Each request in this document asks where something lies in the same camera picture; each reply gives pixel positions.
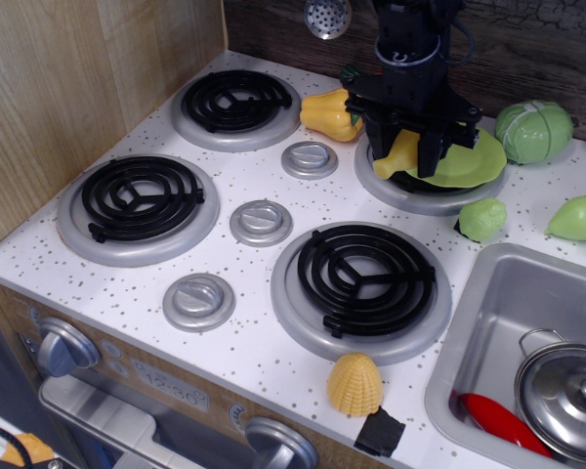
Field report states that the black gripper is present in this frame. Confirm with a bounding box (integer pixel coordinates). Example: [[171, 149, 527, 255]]
[[343, 53, 481, 178]]

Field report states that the yellow toy banana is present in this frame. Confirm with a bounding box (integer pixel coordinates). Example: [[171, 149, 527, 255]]
[[372, 129, 420, 180]]

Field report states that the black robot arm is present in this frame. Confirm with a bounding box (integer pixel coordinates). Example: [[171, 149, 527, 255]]
[[341, 1, 481, 178]]

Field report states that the green toy plate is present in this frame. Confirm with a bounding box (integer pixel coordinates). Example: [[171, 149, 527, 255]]
[[406, 126, 507, 189]]

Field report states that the back right stove burner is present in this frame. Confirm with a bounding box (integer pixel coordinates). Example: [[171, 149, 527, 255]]
[[354, 136, 507, 216]]

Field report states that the stove burner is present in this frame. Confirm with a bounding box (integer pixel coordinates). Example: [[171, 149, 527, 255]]
[[58, 154, 220, 268], [271, 222, 452, 365], [171, 69, 301, 152], [354, 136, 507, 216]]

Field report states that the yellow toy bell pepper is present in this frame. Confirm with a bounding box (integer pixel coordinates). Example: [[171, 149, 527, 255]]
[[300, 88, 363, 142]]

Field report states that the back silver stove knob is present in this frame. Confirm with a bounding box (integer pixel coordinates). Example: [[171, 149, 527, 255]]
[[280, 141, 338, 180]]

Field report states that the silver stove knob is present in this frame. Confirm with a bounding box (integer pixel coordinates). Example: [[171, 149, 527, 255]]
[[280, 141, 338, 180], [162, 274, 235, 333], [230, 200, 293, 247]]

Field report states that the small green toy lettuce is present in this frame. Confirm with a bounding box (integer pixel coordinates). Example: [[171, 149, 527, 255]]
[[456, 197, 507, 242]]

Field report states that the green toy cabbage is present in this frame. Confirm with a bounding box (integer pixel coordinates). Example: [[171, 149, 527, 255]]
[[494, 100, 574, 164]]

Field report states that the hanging silver strainer ladle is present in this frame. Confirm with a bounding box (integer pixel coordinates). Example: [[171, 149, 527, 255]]
[[304, 0, 353, 40]]

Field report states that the front right stove burner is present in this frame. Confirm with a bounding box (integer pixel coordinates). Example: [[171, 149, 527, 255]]
[[271, 222, 452, 365]]

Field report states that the middle silver stove knob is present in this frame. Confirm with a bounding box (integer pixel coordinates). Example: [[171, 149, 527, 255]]
[[230, 200, 293, 247]]

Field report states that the silver sink basin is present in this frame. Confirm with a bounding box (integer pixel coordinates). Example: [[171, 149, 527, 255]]
[[425, 243, 586, 468]]

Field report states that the back left stove burner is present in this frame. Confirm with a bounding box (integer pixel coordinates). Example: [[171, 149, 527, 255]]
[[171, 69, 301, 152]]

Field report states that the green toy pear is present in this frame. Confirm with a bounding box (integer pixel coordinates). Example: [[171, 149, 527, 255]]
[[545, 195, 586, 241]]

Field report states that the yellow toy corn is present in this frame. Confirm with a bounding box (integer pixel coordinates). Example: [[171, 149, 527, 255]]
[[327, 353, 383, 417]]

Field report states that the front silver stove knob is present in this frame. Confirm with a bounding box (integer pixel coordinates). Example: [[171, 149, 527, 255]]
[[162, 274, 235, 333]]

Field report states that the front left stove burner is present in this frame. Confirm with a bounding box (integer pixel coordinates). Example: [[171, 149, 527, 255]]
[[58, 154, 220, 268]]

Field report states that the red toy utensil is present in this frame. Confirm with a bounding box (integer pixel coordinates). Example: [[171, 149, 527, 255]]
[[459, 393, 553, 458]]

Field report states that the steel pot with lid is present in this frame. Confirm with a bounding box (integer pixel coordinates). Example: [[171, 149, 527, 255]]
[[514, 328, 586, 464]]

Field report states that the black foam block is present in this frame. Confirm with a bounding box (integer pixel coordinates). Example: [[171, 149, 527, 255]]
[[354, 406, 406, 458]]

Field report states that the right oven dial knob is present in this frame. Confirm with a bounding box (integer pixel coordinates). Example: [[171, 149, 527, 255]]
[[245, 416, 319, 469]]

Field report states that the oven dial knob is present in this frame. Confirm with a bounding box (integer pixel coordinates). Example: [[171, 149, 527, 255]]
[[37, 318, 102, 377], [245, 416, 319, 469]]

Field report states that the left oven dial knob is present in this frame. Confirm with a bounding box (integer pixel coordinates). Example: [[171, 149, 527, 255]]
[[37, 318, 102, 377]]

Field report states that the yellow toy on floor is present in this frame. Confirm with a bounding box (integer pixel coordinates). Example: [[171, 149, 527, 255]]
[[0, 433, 55, 467]]

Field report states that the silver oven door handle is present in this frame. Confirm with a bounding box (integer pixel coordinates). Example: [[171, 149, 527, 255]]
[[39, 375, 197, 468]]

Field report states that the black cable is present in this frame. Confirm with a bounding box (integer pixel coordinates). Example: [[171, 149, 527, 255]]
[[0, 420, 35, 469]]

